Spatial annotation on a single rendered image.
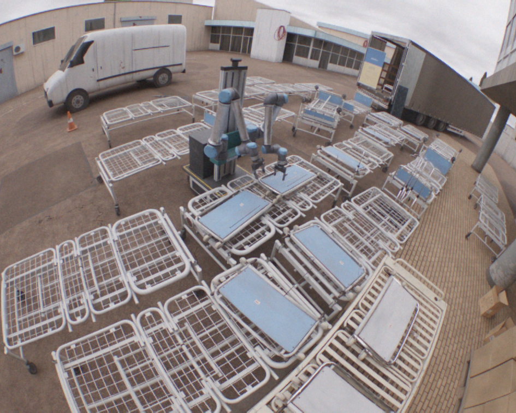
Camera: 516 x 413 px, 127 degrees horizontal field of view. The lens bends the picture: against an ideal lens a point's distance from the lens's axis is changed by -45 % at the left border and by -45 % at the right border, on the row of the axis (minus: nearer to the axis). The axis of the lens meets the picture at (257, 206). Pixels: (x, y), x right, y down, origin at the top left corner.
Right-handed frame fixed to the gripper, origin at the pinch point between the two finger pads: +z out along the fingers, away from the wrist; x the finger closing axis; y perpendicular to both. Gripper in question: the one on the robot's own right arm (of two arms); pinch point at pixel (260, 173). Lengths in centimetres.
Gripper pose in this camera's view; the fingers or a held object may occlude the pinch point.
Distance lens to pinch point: 238.1
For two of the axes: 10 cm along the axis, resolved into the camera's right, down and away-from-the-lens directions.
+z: 2.6, 8.0, 5.4
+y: -7.9, -1.4, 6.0
